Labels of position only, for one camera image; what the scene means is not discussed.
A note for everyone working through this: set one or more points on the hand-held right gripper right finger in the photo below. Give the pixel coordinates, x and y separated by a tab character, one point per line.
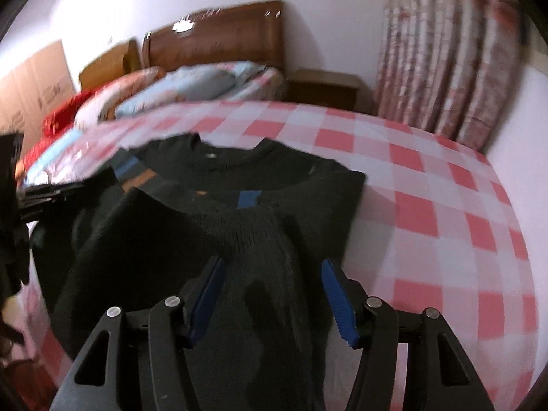
338	304

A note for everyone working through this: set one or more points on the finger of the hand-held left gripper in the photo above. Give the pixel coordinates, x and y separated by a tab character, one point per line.
47	192

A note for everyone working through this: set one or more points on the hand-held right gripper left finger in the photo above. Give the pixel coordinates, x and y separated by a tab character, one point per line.
205	297

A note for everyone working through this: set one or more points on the dark striped knit sweater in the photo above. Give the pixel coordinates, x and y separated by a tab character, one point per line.
265	239

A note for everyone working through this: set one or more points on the light blue blanket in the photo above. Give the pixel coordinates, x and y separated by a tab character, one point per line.
55	150

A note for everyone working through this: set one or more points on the red blanket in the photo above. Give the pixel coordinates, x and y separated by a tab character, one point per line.
60	115

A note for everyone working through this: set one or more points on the brown cardboard box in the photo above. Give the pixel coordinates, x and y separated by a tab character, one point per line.
30	90

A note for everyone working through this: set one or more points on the orange floral pillow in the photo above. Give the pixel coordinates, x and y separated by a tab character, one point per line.
107	98

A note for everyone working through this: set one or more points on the pink checked bed sheet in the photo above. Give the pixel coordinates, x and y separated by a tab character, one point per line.
428	205

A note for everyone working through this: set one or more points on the small wooden headboard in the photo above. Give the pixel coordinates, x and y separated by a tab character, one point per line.
109	66

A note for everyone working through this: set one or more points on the light blue floral pillow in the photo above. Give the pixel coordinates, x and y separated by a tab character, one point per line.
188	87

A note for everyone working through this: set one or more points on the wooden nightstand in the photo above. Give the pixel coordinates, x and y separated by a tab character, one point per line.
325	87

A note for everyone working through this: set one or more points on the large wooden headboard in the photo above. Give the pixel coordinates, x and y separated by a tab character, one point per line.
222	34

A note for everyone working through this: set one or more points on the pink floral curtain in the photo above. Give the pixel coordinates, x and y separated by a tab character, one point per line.
445	60

